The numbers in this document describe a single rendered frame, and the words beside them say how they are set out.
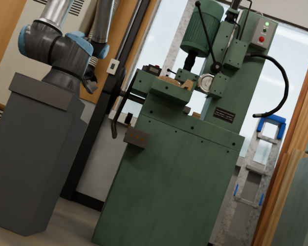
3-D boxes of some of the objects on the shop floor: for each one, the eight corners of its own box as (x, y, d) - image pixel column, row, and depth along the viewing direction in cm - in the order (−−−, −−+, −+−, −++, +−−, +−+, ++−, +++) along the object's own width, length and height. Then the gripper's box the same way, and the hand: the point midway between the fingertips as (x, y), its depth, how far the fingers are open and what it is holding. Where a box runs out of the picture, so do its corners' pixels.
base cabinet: (93, 229, 280) (135, 121, 289) (182, 262, 284) (220, 154, 292) (90, 241, 236) (139, 113, 244) (195, 280, 239) (240, 152, 247)
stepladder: (204, 264, 324) (256, 113, 350) (238, 277, 320) (288, 124, 346) (205, 265, 308) (260, 107, 334) (241, 279, 304) (293, 118, 330)
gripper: (86, 61, 259) (100, 82, 245) (91, 72, 266) (105, 94, 252) (73, 67, 257) (86, 89, 244) (77, 79, 264) (91, 100, 250)
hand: (90, 92), depth 248 cm, fingers closed
